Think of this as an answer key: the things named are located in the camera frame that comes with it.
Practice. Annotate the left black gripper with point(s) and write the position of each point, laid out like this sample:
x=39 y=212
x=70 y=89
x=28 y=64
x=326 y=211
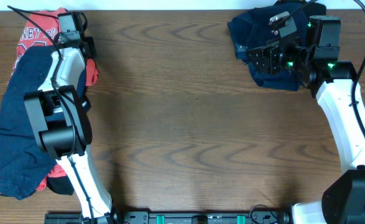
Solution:
x=69 y=37

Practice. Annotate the folded black garment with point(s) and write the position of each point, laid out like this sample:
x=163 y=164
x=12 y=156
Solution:
x=313 y=9

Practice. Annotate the folded navy garment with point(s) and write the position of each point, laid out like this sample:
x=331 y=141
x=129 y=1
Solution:
x=251 y=29

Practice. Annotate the green clip on rail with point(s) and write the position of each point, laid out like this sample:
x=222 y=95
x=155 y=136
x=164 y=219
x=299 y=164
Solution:
x=241 y=219
x=160 y=219

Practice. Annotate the navy blue shorts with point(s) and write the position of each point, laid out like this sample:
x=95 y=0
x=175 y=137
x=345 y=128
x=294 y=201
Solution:
x=22 y=164

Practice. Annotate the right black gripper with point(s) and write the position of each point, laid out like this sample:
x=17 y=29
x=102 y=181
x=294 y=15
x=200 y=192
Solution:
x=263 y=59

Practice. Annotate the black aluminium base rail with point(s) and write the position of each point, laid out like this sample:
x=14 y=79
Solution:
x=260 y=217

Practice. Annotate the black garment under red shirt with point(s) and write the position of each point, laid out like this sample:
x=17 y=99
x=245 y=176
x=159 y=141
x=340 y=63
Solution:
x=57 y=179

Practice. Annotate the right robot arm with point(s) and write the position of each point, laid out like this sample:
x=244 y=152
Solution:
x=333 y=83

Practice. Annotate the red printed t-shirt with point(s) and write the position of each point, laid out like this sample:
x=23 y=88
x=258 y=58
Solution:
x=33 y=37

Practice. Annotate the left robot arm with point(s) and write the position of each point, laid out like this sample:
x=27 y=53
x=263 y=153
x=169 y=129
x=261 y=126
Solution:
x=61 y=126

